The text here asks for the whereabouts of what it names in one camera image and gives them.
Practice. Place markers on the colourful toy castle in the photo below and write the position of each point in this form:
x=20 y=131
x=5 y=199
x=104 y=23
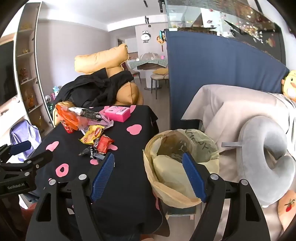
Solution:
x=56 y=91

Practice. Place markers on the black jacket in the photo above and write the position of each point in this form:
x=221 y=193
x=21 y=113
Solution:
x=92 y=88

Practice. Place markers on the panda wall clock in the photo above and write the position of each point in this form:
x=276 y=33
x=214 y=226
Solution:
x=145 y=36

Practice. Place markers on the dark printed snack packet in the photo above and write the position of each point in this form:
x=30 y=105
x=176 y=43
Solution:
x=90 y=113

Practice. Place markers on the clear plastic wrapper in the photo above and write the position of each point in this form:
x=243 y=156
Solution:
x=104 y=121

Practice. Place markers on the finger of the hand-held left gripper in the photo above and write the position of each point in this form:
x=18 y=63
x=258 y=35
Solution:
x=20 y=147
x=40 y=159

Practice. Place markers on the yellow seat cushion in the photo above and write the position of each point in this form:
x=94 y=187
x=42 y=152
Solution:
x=160 y=71

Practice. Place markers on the dining table with green cloth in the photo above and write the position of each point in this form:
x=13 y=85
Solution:
x=148 y=63

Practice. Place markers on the dark blue cloth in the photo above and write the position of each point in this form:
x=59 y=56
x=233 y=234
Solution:
x=219 y=64

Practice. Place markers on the yellow snack packet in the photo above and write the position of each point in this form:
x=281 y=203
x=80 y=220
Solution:
x=91 y=135

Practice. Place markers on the yellow duck plush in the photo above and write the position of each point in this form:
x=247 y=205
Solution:
x=290 y=85

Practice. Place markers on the mesh food cover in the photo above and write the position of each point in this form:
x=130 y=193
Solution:
x=150 y=56

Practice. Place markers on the purple shopping bag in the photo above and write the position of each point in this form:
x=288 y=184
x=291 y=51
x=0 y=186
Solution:
x=23 y=132

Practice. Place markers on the beige sofa cover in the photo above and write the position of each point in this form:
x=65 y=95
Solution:
x=222 y=111

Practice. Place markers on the black tank clip bracket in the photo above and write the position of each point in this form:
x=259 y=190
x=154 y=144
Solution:
x=161 y=5

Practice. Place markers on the black snack wrapper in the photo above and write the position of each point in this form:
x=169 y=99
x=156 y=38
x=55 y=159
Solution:
x=89 y=151

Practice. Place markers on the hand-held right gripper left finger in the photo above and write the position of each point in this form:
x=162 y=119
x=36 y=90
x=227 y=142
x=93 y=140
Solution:
x=103 y=178

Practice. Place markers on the beige dining chair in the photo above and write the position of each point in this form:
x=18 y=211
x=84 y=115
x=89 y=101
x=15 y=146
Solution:
x=159 y=77
x=134 y=73

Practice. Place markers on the red snack packet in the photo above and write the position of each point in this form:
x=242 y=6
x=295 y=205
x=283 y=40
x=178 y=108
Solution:
x=104 y=143

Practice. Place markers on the black television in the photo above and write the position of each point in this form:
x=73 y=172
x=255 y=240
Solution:
x=7 y=74

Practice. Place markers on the grey neck pillow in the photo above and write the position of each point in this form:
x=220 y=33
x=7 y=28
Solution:
x=254 y=143

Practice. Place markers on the black ceiling spotlight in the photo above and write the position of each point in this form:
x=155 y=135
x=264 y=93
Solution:
x=148 y=20
x=145 y=3

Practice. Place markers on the waste bin with yellowish liner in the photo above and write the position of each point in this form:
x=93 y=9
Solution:
x=150 y=180

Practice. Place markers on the orange snack wrapper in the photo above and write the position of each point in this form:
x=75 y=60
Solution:
x=67 y=113

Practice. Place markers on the small red wrapper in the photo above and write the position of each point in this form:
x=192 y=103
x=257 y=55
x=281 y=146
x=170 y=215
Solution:
x=68 y=128

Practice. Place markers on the pink plastic box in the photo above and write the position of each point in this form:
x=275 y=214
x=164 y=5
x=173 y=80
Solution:
x=118 y=113

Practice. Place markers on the white display shelf cabinet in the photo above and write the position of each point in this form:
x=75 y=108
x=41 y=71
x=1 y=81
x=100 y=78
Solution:
x=25 y=58

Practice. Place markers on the peach strawberry cushion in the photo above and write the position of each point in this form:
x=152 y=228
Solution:
x=286 y=217

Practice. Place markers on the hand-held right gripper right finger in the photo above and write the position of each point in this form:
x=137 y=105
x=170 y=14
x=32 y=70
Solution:
x=194 y=178

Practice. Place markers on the glass fish tank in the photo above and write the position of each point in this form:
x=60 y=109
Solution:
x=208 y=16

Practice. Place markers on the black tablecloth with pink print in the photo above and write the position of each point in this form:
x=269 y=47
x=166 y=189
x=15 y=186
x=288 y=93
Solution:
x=129 y=148

